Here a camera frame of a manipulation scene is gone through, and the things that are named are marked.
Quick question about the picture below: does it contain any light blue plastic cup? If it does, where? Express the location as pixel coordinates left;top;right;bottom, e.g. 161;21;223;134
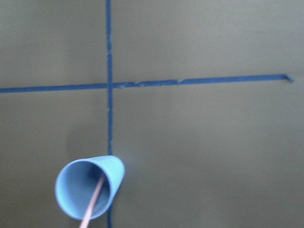
55;155;125;220

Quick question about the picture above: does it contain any pink chopstick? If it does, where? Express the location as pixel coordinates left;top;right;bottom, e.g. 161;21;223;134
79;174;105;228

